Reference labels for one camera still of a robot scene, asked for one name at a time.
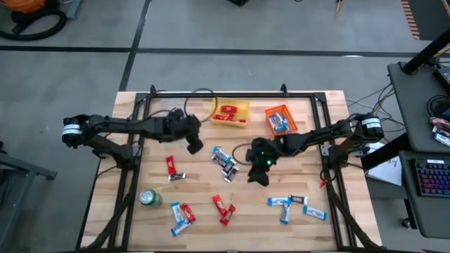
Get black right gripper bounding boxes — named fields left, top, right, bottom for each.
left=245, top=134, right=287, bottom=188

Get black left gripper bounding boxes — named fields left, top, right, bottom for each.
left=160, top=107, right=205, bottom=156

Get clear plastic bin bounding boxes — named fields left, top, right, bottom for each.
left=156, top=98, right=188, bottom=142

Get dark red candy pack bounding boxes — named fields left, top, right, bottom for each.
left=428, top=117, right=450, bottom=133

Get orange plastic basket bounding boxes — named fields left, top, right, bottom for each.
left=264, top=104, right=299, bottom=136

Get yellow plastic bin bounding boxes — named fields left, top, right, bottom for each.
left=210, top=96, right=251, bottom=129

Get green soda can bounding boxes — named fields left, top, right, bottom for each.
left=139, top=188, right=164, bottom=209

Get white paper sheet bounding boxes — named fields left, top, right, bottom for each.
left=365, top=142, right=404, bottom=187

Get grey power strip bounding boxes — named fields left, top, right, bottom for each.
left=65, top=0, right=82, bottom=20

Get grey desk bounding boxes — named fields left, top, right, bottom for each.
left=387, top=61, right=450, bottom=153

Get grey keyboard shelf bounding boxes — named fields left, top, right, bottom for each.
left=399, top=150, right=450, bottom=240

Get black backlit keyboard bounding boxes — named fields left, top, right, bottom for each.
left=414, top=158, right=450, bottom=198

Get black slanted pole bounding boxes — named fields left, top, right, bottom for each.
left=401, top=27, right=450, bottom=75

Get orange shop vacuum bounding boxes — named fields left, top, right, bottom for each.
left=0, top=0, right=46, bottom=14

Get black laptop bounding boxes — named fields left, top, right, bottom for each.
left=432, top=64, right=450, bottom=93

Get dark mat orange striped edge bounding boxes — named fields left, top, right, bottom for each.
left=400, top=0, right=450, bottom=41

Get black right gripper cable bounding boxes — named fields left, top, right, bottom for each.
left=231, top=142, right=255, bottom=167

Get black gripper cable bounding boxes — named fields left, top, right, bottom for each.
left=184, top=87, right=219, bottom=119
left=231, top=142, right=255, bottom=167

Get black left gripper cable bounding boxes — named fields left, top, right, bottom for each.
left=184, top=87, right=219, bottom=119

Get black floor cables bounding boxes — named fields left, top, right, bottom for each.
left=346, top=82, right=405, bottom=141

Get black vacuum hose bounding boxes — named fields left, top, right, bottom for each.
left=0, top=8, right=68, bottom=41

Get coiled black cable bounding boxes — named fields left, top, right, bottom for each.
left=426, top=94, right=450, bottom=119

